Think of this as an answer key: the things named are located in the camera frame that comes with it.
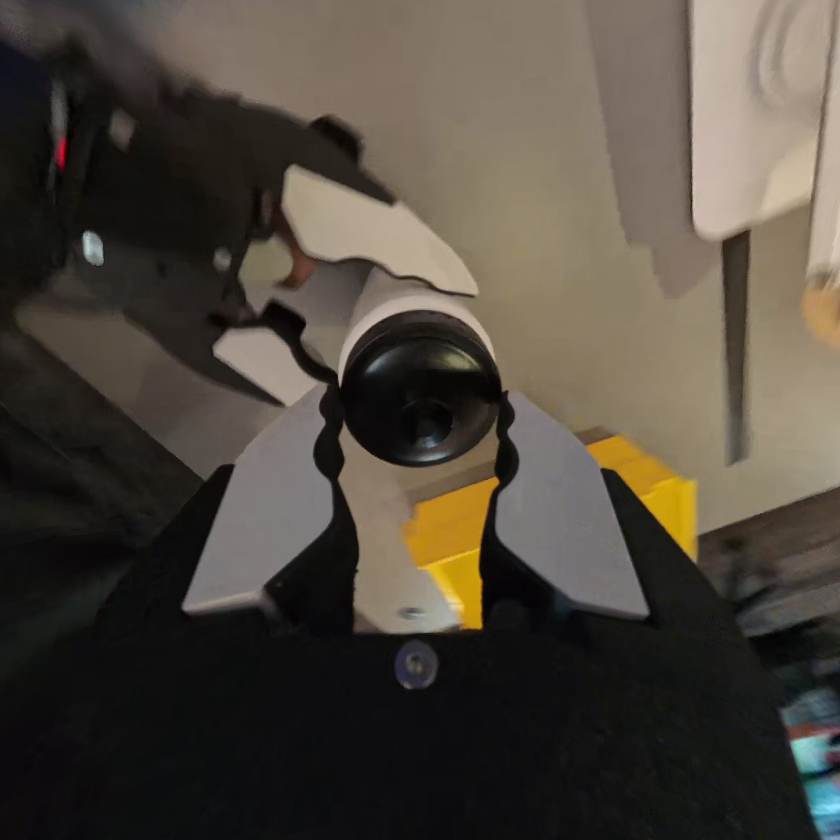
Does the yellow plastic bin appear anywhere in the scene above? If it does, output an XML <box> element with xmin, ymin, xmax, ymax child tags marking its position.
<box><xmin>402</xmin><ymin>432</ymin><xmax>698</xmax><ymax>631</ymax></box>

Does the person's left hand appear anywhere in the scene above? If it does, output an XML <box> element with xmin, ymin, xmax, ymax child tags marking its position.
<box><xmin>277</xmin><ymin>217</ymin><xmax>317</xmax><ymax>290</ymax></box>

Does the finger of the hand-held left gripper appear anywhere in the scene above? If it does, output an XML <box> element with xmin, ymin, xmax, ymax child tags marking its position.
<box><xmin>212</xmin><ymin>302</ymin><xmax>341</xmax><ymax>408</ymax></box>
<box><xmin>280</xmin><ymin>163</ymin><xmax>480</xmax><ymax>298</ymax></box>

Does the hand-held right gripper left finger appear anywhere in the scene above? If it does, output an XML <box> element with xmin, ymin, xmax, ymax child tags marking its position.
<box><xmin>181</xmin><ymin>384</ymin><xmax>362</xmax><ymax>634</ymax></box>

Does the white plastic bottle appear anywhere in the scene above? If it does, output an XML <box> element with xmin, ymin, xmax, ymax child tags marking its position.
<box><xmin>336</xmin><ymin>268</ymin><xmax>494</xmax><ymax>376</ymax></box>

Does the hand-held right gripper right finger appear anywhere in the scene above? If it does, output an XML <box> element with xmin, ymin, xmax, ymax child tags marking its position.
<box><xmin>479</xmin><ymin>390</ymin><xmax>652</xmax><ymax>627</ymax></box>

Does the instruction sheet on wooden stand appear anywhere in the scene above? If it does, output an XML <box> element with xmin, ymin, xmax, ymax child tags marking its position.
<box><xmin>689</xmin><ymin>0</ymin><xmax>840</xmax><ymax>349</ymax></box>

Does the black bottle lid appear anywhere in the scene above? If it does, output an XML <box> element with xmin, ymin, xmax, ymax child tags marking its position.
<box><xmin>339</xmin><ymin>311</ymin><xmax>504</xmax><ymax>469</ymax></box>

